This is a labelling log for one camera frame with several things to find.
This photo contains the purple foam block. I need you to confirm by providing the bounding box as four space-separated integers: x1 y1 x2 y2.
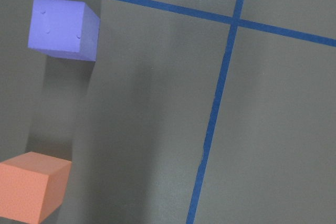
28 0 100 62

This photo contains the orange foam block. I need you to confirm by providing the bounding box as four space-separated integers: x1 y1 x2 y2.
1 152 72 223

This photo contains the brown paper table cover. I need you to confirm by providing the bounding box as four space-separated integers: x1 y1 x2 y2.
1 0 335 223

